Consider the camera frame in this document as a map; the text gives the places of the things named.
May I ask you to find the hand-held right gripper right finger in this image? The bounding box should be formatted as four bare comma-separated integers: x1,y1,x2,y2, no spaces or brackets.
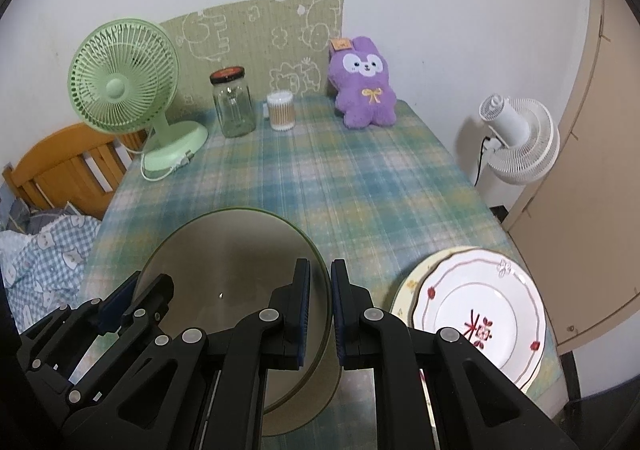
330,258,578,450

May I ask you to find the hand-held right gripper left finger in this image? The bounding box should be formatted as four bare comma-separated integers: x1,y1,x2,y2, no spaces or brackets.
62,259,312,450

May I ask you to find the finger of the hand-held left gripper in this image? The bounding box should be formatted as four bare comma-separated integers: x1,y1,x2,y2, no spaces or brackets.
119,274,175,356
50,272,141,334

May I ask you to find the large yellow floral plate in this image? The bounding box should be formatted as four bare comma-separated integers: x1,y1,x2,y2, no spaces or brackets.
389,246,481,328

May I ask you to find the beige bowl with blue pattern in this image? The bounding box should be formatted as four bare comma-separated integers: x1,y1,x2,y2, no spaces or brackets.
135,206,333,416

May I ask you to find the beige ceramic bowl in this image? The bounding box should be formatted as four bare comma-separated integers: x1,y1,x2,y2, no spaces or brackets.
260,330,343,437

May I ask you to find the white plate with red print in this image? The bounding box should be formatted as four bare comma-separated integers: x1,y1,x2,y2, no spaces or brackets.
409,250,547,393

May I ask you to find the blue checked bear blanket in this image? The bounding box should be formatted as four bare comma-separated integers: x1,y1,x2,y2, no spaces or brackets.
0,215,103,331

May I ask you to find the dark grey cloth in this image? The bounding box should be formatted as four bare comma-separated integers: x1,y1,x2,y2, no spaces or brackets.
5,202,81,236

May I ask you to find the green plaid tablecloth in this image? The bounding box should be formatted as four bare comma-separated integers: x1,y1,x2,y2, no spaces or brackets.
75,97,558,450

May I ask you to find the orange wooden headboard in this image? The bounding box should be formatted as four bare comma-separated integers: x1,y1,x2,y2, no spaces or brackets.
1,122,148,221

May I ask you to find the cotton swab container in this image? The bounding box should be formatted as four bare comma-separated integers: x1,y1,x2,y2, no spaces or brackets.
266,91,297,132

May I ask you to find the glass jar with dark lid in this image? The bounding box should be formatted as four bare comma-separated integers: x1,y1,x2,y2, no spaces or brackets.
209,66,257,138

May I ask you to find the green desk fan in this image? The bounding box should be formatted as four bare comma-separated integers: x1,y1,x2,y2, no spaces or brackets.
67,18,209,174

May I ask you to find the purple plush rabbit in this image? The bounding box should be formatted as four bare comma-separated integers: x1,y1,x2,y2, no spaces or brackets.
327,35,399,130

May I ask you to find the white fan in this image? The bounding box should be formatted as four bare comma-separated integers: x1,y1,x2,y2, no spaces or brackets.
477,92,561,187

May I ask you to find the beige door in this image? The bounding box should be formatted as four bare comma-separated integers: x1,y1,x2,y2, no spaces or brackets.
502,0,640,351

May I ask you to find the white fan cable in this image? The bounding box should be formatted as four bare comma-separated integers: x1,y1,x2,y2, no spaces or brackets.
140,150,196,182

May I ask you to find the black fan cable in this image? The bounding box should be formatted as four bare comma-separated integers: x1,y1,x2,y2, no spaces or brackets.
472,135,488,188

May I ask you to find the green printed wall mat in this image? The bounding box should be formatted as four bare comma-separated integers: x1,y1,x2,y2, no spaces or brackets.
159,0,346,131

